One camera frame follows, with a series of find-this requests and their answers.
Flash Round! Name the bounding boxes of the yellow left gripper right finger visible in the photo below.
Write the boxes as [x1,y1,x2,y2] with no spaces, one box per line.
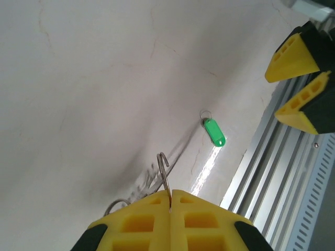
[170,189,274,251]

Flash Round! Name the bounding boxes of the aluminium mounting rail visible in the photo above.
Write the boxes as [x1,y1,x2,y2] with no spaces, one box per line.
[221,19,335,251]

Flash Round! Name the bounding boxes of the slotted grey cable duct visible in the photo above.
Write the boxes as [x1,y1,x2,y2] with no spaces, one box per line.
[292,132,335,251]

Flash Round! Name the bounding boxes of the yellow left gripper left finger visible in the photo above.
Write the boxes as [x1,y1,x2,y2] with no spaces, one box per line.
[70,190,171,251]

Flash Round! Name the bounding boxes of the green key tag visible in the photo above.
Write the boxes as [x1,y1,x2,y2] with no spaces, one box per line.
[199,109,227,148]

